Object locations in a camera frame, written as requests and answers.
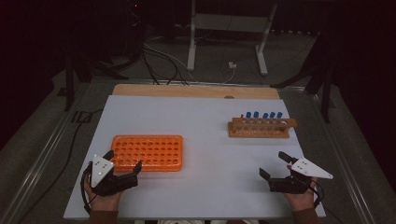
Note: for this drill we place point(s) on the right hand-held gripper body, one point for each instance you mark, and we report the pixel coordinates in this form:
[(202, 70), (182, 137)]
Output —
[(306, 169)]

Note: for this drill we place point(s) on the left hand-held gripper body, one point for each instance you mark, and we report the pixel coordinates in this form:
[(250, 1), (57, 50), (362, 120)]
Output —
[(100, 169)]

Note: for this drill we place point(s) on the orange plastic tube rack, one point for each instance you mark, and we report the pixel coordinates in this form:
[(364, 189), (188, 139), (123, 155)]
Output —
[(155, 149)]

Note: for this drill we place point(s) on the wooden tube rack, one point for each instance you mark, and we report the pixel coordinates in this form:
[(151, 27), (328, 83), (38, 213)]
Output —
[(258, 133)]

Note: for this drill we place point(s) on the blue-capped test tube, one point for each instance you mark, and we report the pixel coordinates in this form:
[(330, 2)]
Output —
[(265, 115), (279, 114), (248, 114), (256, 114), (272, 114)]

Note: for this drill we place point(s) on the person's right hand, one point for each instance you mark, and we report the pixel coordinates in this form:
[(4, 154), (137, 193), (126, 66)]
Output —
[(300, 202)]

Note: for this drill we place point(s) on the person's left hand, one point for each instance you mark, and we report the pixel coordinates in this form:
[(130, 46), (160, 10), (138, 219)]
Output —
[(104, 203)]

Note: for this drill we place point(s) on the black tripod stand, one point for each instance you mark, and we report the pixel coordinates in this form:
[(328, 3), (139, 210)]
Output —
[(326, 93), (69, 81)]

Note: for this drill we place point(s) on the white power plug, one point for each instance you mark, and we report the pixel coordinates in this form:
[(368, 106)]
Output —
[(232, 65)]

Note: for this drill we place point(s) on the dark equipment with red light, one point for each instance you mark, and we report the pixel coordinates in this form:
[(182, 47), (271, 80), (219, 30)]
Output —
[(135, 25)]

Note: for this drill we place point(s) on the white metal stand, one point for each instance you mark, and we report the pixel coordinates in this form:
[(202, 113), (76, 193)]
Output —
[(191, 46)]

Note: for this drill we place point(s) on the metal floor rail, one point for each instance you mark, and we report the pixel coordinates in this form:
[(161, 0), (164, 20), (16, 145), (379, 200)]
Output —
[(40, 158), (342, 155)]

